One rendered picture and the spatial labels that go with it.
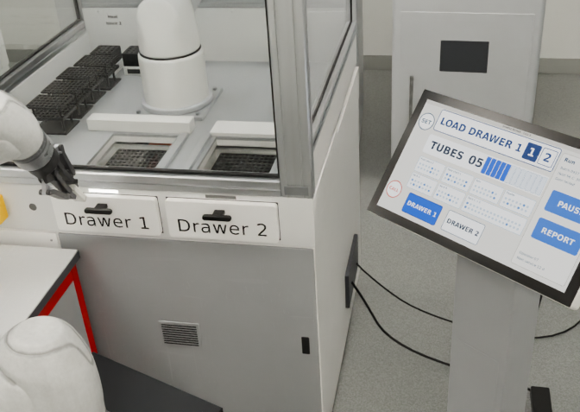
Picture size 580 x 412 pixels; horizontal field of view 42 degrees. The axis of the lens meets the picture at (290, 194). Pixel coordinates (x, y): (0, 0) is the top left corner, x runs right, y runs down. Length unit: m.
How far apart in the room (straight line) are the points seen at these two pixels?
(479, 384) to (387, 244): 1.47
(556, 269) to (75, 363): 0.91
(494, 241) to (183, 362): 1.07
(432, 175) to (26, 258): 1.10
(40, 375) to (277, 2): 0.88
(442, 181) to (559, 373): 1.28
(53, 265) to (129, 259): 0.20
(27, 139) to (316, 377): 1.08
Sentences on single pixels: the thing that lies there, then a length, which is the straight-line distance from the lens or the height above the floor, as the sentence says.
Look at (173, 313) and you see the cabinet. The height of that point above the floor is 0.55.
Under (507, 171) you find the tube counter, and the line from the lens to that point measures 1.65.
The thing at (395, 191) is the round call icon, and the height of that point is 1.01.
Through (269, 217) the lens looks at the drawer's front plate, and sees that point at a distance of 1.90.
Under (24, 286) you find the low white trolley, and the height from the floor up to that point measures 0.76.
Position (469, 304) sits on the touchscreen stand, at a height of 0.74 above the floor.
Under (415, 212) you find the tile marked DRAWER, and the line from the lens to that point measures 1.72.
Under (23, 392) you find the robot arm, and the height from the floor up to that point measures 0.99.
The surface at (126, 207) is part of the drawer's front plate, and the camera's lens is 2.01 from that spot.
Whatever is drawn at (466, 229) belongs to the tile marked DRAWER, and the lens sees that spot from 1.65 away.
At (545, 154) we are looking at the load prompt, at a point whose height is 1.16.
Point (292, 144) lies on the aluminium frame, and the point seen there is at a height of 1.09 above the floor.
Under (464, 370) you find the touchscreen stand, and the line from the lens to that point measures 2.00.
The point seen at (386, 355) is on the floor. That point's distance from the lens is 2.82.
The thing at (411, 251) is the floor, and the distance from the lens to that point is 3.32.
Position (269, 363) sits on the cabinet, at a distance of 2.23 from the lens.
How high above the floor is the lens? 1.90
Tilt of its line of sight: 31 degrees down
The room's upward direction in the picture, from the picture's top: 4 degrees counter-clockwise
